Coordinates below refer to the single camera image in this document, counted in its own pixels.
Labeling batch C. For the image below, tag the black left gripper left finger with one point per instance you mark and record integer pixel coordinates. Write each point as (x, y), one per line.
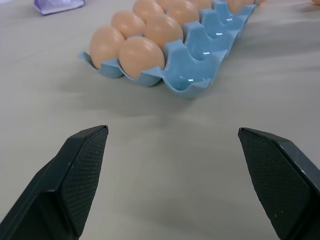
(62, 190)

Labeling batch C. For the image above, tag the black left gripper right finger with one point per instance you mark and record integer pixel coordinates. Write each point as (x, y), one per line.
(277, 185)

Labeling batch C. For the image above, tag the blue plastic egg tray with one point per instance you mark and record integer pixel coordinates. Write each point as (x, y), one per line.
(190, 62)

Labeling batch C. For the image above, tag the brown egg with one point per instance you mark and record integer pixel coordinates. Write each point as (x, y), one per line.
(241, 5)
(163, 31)
(316, 1)
(182, 12)
(165, 3)
(141, 56)
(200, 3)
(148, 10)
(128, 23)
(105, 45)

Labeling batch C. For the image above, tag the purple plastic bag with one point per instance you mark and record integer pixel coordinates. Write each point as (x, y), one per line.
(58, 5)

